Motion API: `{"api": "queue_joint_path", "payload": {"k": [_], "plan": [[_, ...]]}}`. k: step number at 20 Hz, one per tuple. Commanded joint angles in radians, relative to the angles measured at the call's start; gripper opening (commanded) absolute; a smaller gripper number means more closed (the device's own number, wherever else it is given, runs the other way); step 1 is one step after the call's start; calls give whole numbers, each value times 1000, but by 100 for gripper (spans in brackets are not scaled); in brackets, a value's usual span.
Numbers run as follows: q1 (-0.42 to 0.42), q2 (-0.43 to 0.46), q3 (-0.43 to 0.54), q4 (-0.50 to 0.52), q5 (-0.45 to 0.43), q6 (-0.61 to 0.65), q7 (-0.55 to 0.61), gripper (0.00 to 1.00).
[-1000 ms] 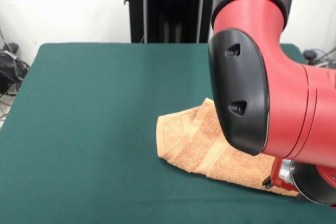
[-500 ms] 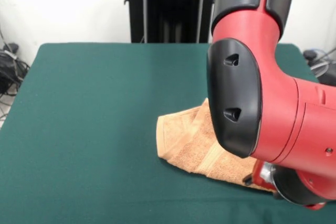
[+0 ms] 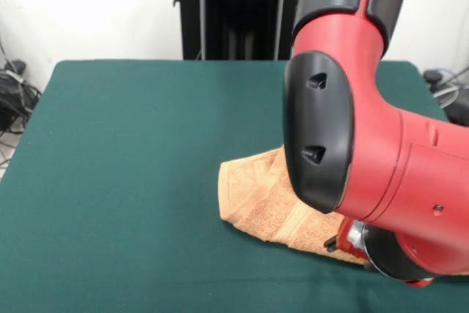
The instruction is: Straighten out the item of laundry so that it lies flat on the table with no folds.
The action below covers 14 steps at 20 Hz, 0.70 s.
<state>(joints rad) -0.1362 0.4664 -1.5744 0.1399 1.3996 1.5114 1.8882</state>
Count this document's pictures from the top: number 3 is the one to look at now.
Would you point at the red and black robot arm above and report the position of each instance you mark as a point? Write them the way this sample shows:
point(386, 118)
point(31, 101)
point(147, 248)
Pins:
point(384, 126)

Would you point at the dark green table cloth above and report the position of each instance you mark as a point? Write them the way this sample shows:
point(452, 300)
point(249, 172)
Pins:
point(110, 181)

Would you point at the orange terry towel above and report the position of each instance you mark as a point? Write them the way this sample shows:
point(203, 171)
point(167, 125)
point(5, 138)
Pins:
point(264, 206)

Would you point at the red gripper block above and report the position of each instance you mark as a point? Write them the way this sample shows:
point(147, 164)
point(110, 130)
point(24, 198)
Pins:
point(346, 241)

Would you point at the black upright stand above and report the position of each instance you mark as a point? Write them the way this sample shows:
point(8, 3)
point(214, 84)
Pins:
point(238, 12)

